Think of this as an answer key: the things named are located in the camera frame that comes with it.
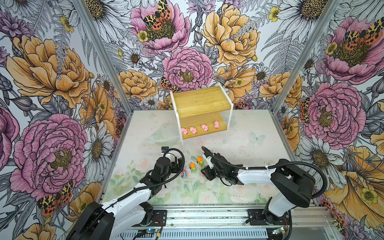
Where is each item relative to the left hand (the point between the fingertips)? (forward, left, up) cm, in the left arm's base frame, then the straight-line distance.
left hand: (175, 162), depth 87 cm
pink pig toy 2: (+15, -17, +13) cm, 26 cm away
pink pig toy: (+17, -24, +13) cm, 32 cm away
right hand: (-5, -17, -5) cm, 19 cm away
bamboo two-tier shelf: (+14, -15, +27) cm, 34 cm away
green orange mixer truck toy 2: (-2, -10, -4) cm, 11 cm away
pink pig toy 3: (+14, -11, +12) cm, 21 cm away
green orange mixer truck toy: (+2, -14, -3) cm, 15 cm away
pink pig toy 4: (+13, -6, +12) cm, 19 cm away
